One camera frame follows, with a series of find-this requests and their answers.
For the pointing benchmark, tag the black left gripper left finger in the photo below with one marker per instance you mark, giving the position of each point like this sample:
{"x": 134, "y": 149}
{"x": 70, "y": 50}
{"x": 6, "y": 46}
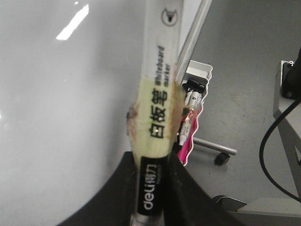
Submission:
{"x": 114, "y": 202}

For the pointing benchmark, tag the white deli whiteboard marker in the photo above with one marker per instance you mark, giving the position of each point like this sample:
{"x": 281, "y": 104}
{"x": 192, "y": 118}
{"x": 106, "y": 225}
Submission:
{"x": 155, "y": 116}

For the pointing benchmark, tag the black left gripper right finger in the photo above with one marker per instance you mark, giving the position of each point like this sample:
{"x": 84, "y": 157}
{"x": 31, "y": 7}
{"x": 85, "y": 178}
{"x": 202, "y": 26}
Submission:
{"x": 186, "y": 203}

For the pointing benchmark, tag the black eraser in tray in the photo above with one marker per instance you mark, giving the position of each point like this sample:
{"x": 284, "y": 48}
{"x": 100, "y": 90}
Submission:
{"x": 192, "y": 85}

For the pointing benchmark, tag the white whiteboard with aluminium frame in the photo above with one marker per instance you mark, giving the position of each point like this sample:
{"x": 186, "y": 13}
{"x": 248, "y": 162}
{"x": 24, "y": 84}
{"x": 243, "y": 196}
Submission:
{"x": 69, "y": 70}

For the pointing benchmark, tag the spare whiteboard marker in tray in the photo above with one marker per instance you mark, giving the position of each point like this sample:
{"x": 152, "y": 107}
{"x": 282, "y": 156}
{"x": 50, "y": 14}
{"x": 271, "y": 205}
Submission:
{"x": 193, "y": 99}

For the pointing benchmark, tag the pink sheet in tray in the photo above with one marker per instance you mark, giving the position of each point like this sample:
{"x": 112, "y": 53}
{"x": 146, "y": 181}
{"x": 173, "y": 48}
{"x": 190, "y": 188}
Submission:
{"x": 189, "y": 127}

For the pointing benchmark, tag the whiteboard stand leg with caster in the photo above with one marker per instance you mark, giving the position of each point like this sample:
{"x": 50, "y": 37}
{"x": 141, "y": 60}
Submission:
{"x": 224, "y": 152}

